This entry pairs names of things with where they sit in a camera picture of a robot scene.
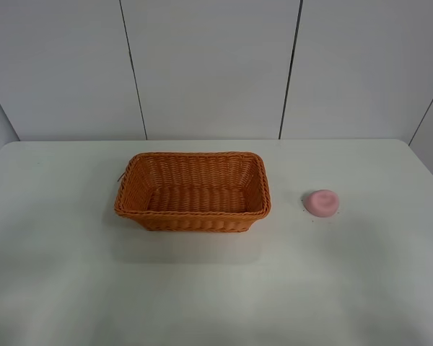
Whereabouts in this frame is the orange woven wicker basket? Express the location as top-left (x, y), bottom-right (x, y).
top-left (114, 151), bottom-right (271, 233)

